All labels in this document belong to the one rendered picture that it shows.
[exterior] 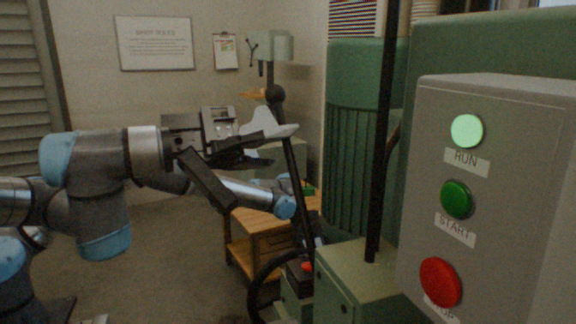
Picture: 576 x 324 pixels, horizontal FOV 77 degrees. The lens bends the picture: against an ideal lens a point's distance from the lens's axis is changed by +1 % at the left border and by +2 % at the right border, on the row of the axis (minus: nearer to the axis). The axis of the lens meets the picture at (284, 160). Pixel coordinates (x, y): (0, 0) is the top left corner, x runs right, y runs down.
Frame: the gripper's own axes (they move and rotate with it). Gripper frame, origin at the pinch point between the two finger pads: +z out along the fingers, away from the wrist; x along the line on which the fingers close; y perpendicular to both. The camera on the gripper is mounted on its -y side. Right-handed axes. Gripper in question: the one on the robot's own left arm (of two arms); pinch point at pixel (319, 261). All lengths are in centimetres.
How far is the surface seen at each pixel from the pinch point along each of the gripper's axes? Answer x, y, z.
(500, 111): 27, -90, 33
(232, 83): -33, 115, -248
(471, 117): 27, -89, 32
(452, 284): 28, -81, 38
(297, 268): 16.1, -24.1, 11.0
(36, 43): 119, 68, -242
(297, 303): 17.7, -21.0, 17.6
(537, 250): 27, -86, 39
